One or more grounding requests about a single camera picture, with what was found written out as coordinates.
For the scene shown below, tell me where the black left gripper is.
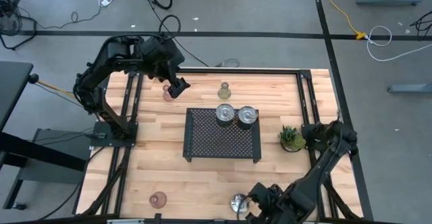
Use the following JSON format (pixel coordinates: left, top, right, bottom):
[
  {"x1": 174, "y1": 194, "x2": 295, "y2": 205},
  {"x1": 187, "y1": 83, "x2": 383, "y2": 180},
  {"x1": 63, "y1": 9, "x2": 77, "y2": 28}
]
[{"x1": 140, "y1": 36, "x2": 192, "y2": 100}]

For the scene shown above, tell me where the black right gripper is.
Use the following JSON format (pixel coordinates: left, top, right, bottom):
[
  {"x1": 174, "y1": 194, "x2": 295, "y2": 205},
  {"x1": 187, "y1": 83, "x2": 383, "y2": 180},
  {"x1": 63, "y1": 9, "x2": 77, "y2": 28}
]
[{"x1": 244, "y1": 182, "x2": 298, "y2": 224}]

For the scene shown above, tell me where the pink ribbed glass candle holder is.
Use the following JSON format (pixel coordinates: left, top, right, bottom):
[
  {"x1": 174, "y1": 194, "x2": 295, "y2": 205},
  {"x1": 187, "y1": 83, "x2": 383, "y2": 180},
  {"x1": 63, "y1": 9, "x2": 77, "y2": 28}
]
[
  {"x1": 148, "y1": 191, "x2": 167, "y2": 209},
  {"x1": 161, "y1": 84, "x2": 176, "y2": 103}
]

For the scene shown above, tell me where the green ribbed glass candle holder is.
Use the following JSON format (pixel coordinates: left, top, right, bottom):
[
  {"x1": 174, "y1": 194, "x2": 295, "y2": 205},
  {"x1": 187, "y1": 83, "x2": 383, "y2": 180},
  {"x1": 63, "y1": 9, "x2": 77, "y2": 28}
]
[{"x1": 217, "y1": 82, "x2": 232, "y2": 101}]

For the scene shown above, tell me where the black perforated metal riser shelf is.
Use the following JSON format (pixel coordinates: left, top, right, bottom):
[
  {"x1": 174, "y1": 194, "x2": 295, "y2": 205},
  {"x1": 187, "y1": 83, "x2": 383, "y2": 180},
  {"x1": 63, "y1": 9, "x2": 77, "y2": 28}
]
[{"x1": 182, "y1": 107, "x2": 262, "y2": 164}]

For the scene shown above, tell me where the potted succulent plant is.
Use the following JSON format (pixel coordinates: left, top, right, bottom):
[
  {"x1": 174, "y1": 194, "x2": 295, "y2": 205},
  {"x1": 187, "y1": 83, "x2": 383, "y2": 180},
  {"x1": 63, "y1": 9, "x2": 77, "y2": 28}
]
[{"x1": 277, "y1": 125, "x2": 307, "y2": 153}]

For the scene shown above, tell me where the black desk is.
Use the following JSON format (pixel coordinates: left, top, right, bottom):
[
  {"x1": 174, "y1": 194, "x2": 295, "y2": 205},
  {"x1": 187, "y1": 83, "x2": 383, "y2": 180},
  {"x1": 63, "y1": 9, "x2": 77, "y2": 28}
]
[{"x1": 0, "y1": 61, "x2": 89, "y2": 211}]

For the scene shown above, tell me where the black floor fan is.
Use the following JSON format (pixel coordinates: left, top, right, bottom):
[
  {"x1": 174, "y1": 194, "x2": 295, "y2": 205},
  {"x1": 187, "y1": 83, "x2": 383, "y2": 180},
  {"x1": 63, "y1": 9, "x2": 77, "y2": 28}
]
[{"x1": 0, "y1": 0, "x2": 38, "y2": 51}]

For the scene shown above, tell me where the grey desk foot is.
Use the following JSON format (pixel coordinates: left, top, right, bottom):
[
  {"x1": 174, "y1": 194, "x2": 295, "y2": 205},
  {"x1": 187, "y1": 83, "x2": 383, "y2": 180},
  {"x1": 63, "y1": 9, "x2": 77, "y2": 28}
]
[{"x1": 387, "y1": 83, "x2": 432, "y2": 94}]

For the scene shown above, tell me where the long black floor cable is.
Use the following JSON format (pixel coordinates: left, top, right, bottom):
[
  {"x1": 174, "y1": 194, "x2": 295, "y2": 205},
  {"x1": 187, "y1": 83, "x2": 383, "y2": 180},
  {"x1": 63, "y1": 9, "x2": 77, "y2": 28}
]
[{"x1": 139, "y1": 0, "x2": 210, "y2": 67}]

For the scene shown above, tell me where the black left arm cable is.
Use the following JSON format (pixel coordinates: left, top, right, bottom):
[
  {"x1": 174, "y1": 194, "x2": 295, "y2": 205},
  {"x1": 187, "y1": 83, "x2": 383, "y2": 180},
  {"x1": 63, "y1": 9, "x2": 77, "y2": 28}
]
[{"x1": 157, "y1": 13, "x2": 182, "y2": 42}]

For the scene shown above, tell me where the black aluminium rail frame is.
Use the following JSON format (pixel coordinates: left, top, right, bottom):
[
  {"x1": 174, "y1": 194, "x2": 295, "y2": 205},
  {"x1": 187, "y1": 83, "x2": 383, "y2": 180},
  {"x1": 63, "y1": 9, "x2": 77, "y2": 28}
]
[{"x1": 80, "y1": 67, "x2": 365, "y2": 224}]

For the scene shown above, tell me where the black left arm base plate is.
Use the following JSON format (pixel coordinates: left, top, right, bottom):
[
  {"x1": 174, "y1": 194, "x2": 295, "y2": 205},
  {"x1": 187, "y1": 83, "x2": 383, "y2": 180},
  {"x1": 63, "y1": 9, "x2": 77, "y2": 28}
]
[{"x1": 89, "y1": 121, "x2": 139, "y2": 148}]

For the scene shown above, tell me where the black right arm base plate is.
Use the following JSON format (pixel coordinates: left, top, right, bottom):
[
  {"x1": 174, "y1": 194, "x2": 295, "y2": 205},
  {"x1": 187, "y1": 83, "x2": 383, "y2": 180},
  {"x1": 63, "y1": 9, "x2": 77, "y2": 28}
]
[{"x1": 301, "y1": 123, "x2": 359, "y2": 150}]

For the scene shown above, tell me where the yellow cable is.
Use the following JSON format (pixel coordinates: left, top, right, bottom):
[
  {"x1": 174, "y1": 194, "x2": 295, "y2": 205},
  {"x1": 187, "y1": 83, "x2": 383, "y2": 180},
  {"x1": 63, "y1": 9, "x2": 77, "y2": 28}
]
[{"x1": 36, "y1": 79, "x2": 77, "y2": 99}]

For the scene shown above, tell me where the yellow extension cord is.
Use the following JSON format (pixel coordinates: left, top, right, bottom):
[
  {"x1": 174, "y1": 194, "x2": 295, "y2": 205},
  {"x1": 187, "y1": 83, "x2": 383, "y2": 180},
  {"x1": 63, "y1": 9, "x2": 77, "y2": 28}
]
[{"x1": 327, "y1": 0, "x2": 368, "y2": 41}]

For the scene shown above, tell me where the white cable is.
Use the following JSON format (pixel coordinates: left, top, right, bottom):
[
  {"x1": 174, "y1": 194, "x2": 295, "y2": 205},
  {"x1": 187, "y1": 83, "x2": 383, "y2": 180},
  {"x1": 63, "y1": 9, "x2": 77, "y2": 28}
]
[{"x1": 366, "y1": 25, "x2": 432, "y2": 63}]

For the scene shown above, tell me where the black cable bundle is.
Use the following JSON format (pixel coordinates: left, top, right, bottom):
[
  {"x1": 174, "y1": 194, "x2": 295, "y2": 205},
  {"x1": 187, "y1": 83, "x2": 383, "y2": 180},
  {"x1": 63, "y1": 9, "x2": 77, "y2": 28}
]
[{"x1": 410, "y1": 10, "x2": 432, "y2": 38}]

